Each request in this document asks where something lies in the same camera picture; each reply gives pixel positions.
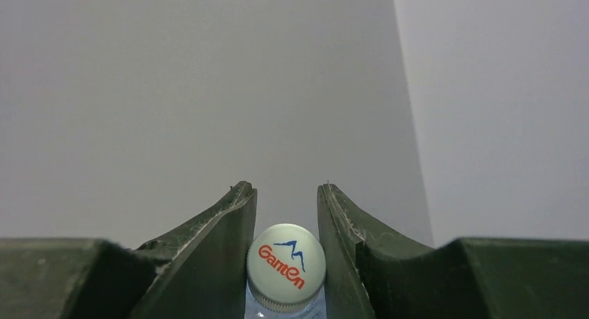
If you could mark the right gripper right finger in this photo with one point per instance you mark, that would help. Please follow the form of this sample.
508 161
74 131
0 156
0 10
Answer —
373 271

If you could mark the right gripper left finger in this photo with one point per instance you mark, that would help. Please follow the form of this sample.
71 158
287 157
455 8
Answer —
195 270

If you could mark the crushed clear water bottle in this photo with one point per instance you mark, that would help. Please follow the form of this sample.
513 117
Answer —
286 271

